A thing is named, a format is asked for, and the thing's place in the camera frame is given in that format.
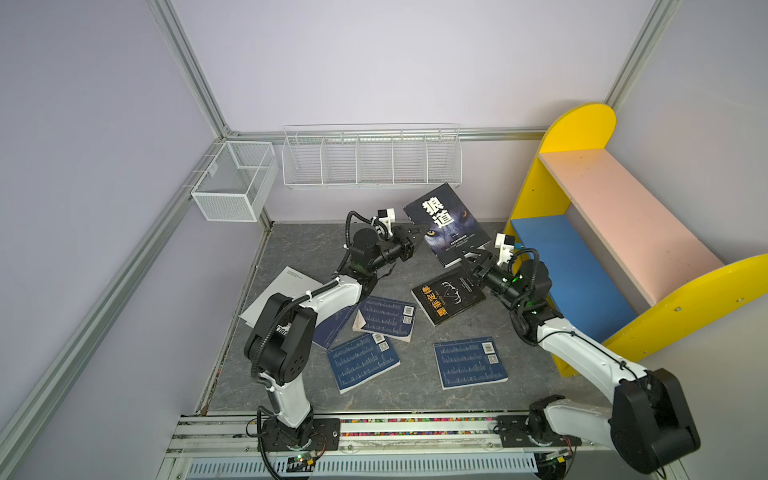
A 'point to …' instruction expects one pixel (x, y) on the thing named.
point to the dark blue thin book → (326, 331)
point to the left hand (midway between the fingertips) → (435, 231)
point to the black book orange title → (449, 294)
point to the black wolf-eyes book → (447, 223)
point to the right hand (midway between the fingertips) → (457, 255)
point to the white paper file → (290, 282)
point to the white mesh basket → (237, 184)
